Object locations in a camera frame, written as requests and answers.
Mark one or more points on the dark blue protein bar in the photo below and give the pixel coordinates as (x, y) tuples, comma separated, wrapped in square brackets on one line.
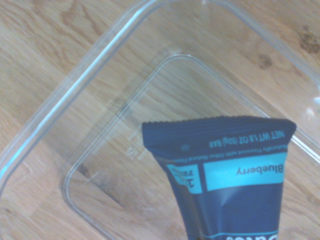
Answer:
[(232, 200)]

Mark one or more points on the clear square plastic container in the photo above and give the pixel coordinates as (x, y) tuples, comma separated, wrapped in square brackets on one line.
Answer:
[(112, 150)]

